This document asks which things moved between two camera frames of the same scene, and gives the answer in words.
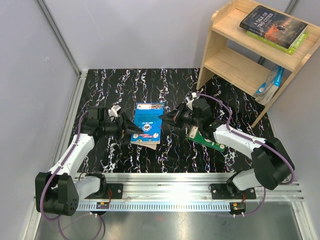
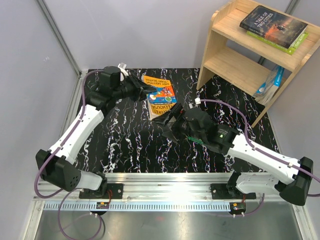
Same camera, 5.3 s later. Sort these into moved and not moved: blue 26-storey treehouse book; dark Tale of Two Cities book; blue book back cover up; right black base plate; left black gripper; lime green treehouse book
Moved: left black gripper; blue book back cover up
Not moved: dark Tale of Two Cities book; lime green treehouse book; blue 26-storey treehouse book; right black base plate
